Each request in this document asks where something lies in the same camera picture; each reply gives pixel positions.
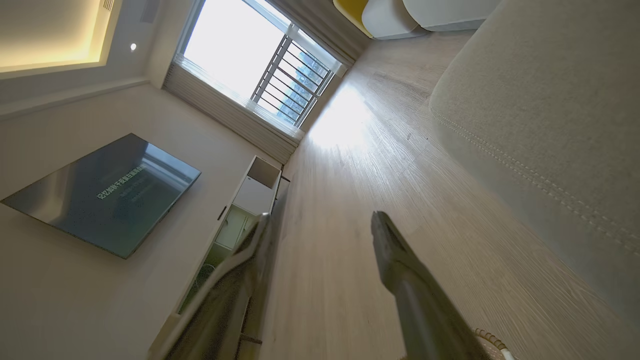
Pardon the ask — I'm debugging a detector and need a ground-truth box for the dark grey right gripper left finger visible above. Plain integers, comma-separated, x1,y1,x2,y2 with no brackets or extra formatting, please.
162,212,276,360

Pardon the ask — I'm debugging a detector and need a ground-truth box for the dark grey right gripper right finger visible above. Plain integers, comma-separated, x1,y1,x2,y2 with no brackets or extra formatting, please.
371,210,493,360

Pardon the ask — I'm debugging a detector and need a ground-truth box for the grey fabric sofa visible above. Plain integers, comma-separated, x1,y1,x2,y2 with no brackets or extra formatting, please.
429,0,640,331

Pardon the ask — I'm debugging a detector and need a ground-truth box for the white television cabinet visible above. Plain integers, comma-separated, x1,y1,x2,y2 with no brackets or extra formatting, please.
147,155,283,360

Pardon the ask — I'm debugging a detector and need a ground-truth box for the grey metal window railing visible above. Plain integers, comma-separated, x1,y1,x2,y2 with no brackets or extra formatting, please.
250,35,335,128

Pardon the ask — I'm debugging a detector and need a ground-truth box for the large bright window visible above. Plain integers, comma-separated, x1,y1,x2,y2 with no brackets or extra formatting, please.
177,0,346,128

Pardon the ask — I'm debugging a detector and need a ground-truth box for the beige window curtain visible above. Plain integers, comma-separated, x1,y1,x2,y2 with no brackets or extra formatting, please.
270,0,373,63

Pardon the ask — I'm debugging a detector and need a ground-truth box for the small white round pouf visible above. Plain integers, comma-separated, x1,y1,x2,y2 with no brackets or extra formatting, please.
361,0,431,41

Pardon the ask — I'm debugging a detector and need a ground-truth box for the large white pouf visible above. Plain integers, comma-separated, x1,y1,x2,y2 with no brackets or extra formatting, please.
402,0,501,32

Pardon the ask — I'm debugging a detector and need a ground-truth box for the white coiled cable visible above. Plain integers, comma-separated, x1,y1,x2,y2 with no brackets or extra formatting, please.
472,327,516,360

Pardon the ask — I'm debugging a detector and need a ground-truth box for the black wall-mounted television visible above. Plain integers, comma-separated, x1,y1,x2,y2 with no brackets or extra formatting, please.
0,132,202,260

